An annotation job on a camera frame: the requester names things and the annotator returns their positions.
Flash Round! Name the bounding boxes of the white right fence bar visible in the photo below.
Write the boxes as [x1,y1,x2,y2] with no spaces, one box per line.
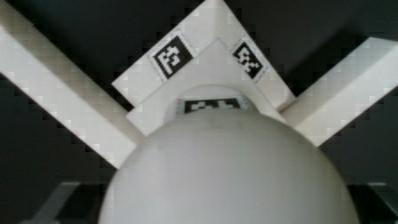
[283,38,398,146]

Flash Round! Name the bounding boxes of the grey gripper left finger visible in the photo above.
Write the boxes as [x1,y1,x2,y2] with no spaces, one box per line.
[20,182,80,224]

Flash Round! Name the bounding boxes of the white lamp bulb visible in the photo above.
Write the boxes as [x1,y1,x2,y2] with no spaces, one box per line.
[96,84,363,224]

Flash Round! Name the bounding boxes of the white front fence bar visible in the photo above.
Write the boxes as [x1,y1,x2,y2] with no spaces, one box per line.
[0,0,144,168]

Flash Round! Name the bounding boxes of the white fence bar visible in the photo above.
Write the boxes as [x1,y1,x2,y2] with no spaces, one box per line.
[283,38,398,146]
[0,0,144,168]

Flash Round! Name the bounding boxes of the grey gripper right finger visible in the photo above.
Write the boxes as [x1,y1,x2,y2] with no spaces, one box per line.
[366,183,398,224]

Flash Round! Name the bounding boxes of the white lamp base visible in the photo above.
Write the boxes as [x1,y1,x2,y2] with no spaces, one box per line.
[114,0,295,134]

